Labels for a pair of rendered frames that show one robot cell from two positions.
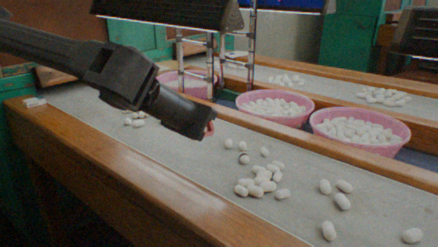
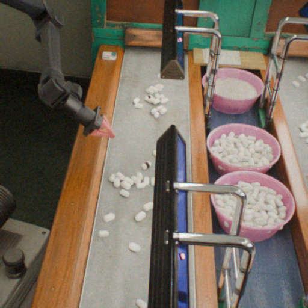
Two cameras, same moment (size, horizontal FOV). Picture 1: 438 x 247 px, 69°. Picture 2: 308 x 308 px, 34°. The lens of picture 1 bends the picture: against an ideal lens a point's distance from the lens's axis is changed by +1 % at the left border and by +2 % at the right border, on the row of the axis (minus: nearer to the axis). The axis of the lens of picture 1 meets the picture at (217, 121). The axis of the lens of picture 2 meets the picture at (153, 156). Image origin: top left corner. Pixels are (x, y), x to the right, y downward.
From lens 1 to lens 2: 130 cm
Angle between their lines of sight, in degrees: 43
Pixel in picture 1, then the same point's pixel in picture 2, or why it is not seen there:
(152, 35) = (249, 23)
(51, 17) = not seen: outside the picture
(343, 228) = (120, 224)
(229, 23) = (166, 73)
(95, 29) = (187, 7)
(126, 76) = (46, 92)
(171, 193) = (81, 155)
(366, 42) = not seen: outside the picture
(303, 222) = (110, 209)
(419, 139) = (299, 245)
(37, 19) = not seen: outside the picture
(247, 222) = (84, 187)
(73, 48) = (46, 68)
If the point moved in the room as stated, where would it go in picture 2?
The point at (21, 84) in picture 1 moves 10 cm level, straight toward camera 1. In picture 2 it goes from (115, 36) to (107, 45)
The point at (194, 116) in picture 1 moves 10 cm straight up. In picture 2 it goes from (88, 123) to (87, 95)
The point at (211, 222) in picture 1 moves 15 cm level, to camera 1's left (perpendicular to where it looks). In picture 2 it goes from (73, 177) to (50, 153)
